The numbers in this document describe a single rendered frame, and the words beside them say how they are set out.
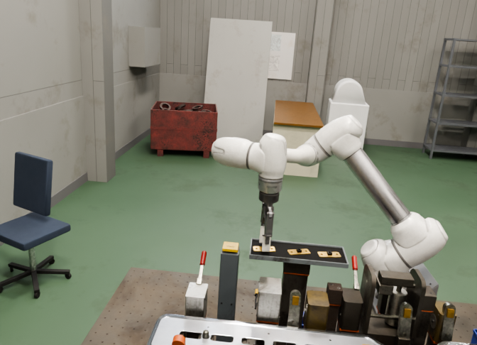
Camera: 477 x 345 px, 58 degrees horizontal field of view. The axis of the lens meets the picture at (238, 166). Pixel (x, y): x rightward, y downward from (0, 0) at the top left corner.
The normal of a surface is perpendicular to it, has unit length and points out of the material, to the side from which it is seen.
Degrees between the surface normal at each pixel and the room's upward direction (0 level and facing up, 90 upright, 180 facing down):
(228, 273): 90
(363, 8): 90
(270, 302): 90
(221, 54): 76
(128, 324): 0
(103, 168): 90
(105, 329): 0
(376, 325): 0
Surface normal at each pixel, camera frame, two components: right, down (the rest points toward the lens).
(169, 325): 0.07, -0.95
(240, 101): -0.07, 0.05
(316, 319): -0.08, 0.29
